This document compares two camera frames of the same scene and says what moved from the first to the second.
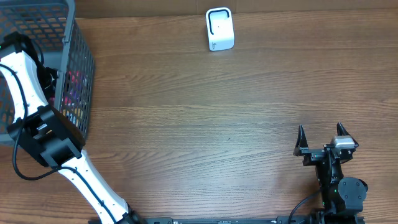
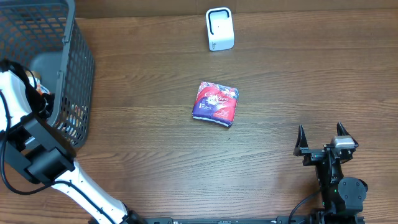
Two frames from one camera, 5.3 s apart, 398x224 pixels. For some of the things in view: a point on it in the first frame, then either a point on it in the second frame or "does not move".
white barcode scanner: [220, 27] does not move
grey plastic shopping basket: [64, 46] does not move
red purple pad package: [75, 83] to [216, 102]
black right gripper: [312, 155] does not move
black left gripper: [55, 74] to [50, 101]
